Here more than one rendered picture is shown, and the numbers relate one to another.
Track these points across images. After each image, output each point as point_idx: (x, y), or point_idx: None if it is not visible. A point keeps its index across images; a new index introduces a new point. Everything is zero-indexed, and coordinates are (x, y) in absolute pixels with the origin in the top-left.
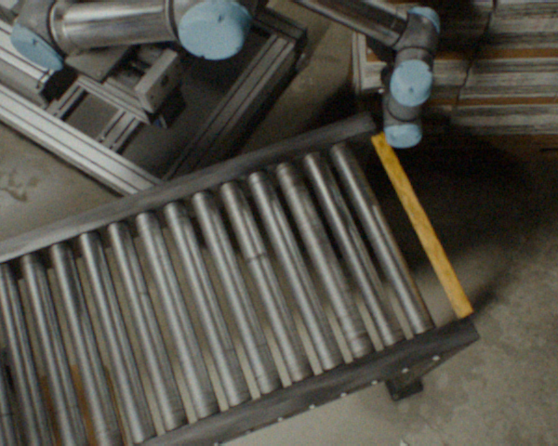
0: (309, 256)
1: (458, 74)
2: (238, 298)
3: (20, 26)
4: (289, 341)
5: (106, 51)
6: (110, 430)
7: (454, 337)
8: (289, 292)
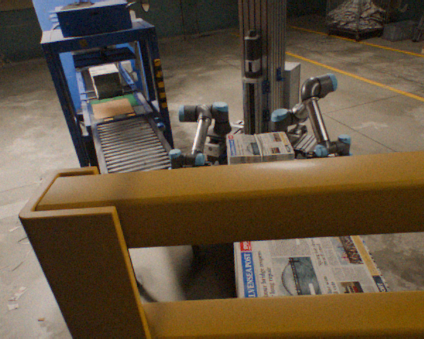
0: (191, 252)
1: None
2: (133, 160)
3: (198, 104)
4: (119, 168)
5: (213, 133)
6: (107, 148)
7: None
8: (177, 247)
